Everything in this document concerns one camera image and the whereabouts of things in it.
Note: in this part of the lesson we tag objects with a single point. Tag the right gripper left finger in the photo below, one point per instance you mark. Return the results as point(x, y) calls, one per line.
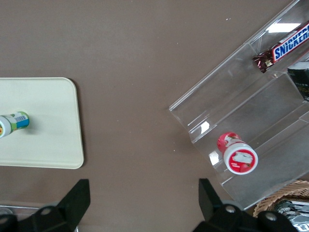
point(70, 207)

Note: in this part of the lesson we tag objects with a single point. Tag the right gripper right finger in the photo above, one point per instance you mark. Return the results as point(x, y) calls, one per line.
point(214, 212)

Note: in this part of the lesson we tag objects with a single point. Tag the green gum bottle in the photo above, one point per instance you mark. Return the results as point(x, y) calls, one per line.
point(14, 123)

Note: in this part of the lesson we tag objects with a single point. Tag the red gum bottle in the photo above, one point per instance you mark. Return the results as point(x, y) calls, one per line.
point(239, 157)

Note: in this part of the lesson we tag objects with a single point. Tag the cream plastic tray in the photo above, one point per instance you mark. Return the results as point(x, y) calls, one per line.
point(48, 145)

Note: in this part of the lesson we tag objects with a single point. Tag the wicker basket with foil trays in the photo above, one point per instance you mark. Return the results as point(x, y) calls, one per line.
point(277, 195)

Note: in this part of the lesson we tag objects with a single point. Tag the stacked foil trays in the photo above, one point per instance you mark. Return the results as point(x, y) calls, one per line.
point(297, 210)

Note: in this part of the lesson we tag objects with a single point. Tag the clear acrylic stepped stand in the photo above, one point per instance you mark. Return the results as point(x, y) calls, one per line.
point(241, 101)

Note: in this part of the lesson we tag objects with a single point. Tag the small black box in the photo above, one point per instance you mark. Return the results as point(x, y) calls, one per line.
point(300, 79)

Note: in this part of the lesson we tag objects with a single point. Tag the Snickers bar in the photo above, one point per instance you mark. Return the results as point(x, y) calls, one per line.
point(287, 46)

